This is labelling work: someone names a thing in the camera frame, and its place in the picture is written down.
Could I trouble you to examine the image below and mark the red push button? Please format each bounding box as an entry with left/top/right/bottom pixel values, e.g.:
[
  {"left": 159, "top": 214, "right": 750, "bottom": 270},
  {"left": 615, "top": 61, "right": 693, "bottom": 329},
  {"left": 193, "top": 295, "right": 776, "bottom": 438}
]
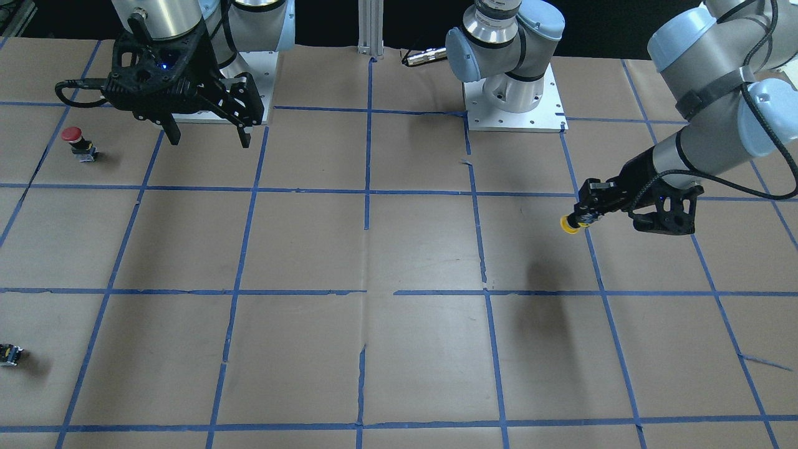
[{"left": 60, "top": 126, "right": 97, "bottom": 163}]

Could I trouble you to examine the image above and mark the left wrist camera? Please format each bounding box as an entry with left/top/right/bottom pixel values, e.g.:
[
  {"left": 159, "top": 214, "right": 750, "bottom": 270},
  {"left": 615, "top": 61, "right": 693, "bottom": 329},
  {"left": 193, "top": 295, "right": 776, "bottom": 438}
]
[{"left": 629, "top": 181, "right": 704, "bottom": 236}]

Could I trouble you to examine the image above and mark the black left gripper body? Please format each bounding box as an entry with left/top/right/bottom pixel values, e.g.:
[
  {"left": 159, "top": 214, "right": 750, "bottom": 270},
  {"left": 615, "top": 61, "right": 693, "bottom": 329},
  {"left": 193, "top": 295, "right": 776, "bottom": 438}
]
[{"left": 598, "top": 146, "right": 684, "bottom": 213}]

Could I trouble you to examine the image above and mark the aluminium frame post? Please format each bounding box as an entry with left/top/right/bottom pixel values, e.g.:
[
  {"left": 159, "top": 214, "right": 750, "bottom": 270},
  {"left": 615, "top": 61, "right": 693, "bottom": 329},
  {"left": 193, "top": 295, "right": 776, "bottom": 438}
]
[{"left": 357, "top": 0, "right": 384, "bottom": 60}]

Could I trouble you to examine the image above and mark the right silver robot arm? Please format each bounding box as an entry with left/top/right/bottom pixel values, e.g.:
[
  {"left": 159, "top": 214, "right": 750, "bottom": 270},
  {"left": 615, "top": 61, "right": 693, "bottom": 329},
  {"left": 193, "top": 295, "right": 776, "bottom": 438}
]
[{"left": 102, "top": 1, "right": 296, "bottom": 148}]

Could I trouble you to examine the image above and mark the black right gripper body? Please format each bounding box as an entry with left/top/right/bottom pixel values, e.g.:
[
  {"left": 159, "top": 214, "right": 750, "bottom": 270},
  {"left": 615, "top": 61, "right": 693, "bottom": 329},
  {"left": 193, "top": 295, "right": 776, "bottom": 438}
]
[{"left": 103, "top": 17, "right": 264, "bottom": 126}]

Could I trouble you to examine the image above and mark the yellow push button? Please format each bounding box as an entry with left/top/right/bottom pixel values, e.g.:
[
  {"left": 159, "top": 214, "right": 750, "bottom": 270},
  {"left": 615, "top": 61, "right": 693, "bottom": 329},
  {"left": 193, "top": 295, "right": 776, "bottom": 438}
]
[{"left": 559, "top": 213, "right": 593, "bottom": 235}]

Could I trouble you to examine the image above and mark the black camera cable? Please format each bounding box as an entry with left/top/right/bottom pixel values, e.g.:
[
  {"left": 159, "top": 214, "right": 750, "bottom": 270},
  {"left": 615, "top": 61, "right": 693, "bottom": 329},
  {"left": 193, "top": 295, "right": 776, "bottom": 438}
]
[{"left": 642, "top": 0, "right": 798, "bottom": 201}]

